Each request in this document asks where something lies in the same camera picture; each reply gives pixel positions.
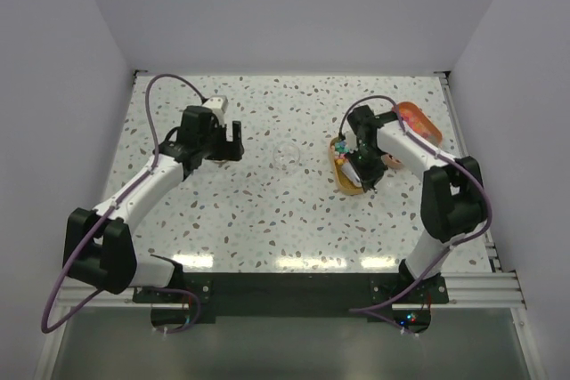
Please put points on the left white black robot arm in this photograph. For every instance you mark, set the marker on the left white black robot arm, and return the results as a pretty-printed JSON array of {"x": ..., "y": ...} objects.
[{"x": 99, "y": 244}]

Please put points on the yellow tray of star candies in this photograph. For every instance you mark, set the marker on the yellow tray of star candies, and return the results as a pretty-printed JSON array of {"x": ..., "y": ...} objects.
[{"x": 344, "y": 184}]

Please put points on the clear glass jar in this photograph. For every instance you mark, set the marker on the clear glass jar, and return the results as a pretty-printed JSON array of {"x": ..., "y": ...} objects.
[{"x": 286, "y": 158}]

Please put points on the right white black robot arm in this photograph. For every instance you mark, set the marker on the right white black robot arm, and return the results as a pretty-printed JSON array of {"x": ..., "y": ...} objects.
[{"x": 454, "y": 208}]

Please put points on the pink tray of lollipops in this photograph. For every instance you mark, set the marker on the pink tray of lollipops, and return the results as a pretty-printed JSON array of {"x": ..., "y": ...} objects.
[{"x": 392, "y": 162}]

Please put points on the metal scoop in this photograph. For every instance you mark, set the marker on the metal scoop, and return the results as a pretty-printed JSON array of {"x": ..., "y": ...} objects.
[{"x": 351, "y": 174}]

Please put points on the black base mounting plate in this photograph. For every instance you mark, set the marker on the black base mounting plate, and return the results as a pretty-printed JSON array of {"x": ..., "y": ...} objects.
[{"x": 208, "y": 297}]

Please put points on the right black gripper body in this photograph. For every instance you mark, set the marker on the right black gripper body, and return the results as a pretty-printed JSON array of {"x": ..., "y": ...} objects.
[{"x": 368, "y": 164}]

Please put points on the orange tray of gummy candies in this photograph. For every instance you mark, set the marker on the orange tray of gummy candies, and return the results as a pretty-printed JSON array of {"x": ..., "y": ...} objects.
[{"x": 414, "y": 117}]

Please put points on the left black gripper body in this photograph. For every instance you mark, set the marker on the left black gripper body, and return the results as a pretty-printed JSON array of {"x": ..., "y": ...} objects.
[{"x": 215, "y": 144}]

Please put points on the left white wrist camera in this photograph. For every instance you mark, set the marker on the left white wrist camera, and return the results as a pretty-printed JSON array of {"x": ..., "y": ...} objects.
[{"x": 219, "y": 104}]

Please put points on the aluminium frame rail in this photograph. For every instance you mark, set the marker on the aluminium frame rail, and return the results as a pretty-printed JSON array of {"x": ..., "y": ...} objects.
[{"x": 496, "y": 290}]

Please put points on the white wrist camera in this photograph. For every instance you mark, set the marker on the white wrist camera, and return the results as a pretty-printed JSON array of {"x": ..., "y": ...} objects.
[
  {"x": 351, "y": 141},
  {"x": 219, "y": 104}
]

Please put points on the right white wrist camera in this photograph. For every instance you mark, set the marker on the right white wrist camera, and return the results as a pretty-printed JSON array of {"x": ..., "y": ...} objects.
[{"x": 351, "y": 141}]

